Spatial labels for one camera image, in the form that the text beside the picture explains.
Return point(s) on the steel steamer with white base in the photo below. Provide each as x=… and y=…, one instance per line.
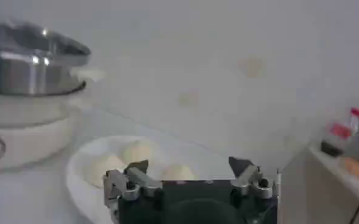
x=30, y=91

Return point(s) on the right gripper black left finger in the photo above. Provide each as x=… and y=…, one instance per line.
x=136, y=179

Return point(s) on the white side shelf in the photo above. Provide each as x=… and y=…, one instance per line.
x=313, y=188

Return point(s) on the small orange object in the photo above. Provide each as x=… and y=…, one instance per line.
x=354, y=166

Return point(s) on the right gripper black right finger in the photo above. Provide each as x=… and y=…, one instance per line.
x=252, y=179

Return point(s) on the white round plate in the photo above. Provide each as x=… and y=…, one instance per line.
x=84, y=194

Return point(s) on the small dark object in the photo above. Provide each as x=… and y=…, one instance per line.
x=331, y=148

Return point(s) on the clear bottle with red label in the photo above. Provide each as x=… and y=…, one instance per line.
x=342, y=130

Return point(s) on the white steamed bun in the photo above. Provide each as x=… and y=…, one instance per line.
x=177, y=172
x=138, y=151
x=101, y=170

